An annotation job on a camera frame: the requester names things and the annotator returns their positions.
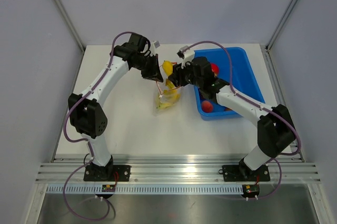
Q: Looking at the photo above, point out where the yellow starfruit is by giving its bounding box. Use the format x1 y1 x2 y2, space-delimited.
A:
162 60 174 76

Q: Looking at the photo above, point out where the clear zip top bag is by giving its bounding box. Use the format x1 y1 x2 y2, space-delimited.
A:
154 60 182 115

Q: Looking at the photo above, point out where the yellow banana bunch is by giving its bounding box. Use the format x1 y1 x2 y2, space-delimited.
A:
154 79 181 112

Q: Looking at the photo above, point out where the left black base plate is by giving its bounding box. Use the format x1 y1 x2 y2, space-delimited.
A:
83 165 131 182

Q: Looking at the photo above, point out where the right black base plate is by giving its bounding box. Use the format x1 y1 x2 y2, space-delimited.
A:
218 165 271 182

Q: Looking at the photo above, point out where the left frame post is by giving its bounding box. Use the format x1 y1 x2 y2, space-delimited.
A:
52 0 86 54

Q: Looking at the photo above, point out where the red apple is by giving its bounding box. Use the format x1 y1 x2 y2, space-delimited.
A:
211 63 220 76

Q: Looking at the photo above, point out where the frame post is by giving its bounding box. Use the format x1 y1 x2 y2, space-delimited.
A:
52 0 86 54
265 0 300 53

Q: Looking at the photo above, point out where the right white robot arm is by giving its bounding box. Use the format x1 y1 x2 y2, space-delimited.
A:
169 57 299 180

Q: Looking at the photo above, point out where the white slotted cable duct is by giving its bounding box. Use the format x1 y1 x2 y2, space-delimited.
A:
46 184 243 195

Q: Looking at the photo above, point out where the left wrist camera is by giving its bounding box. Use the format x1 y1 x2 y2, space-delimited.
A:
150 40 160 56

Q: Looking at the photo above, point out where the aluminium rail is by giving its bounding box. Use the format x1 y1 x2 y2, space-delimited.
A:
35 155 321 184

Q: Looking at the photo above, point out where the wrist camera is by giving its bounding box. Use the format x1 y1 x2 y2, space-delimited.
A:
150 40 160 56
177 46 195 68

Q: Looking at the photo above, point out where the right frame post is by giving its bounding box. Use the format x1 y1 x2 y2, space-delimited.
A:
265 0 300 53

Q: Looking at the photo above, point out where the blue plastic bin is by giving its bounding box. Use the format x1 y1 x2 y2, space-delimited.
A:
194 47 264 121

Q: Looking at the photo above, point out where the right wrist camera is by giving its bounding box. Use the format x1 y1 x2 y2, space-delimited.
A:
177 46 195 68

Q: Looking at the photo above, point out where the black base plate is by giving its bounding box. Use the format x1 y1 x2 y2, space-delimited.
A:
218 165 271 182
83 165 131 182

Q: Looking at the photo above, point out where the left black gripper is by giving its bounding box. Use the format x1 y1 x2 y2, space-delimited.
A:
132 53 163 83

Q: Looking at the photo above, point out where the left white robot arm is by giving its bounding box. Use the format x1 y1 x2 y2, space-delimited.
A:
63 32 163 182

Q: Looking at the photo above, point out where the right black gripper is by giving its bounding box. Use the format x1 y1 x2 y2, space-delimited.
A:
169 58 203 88

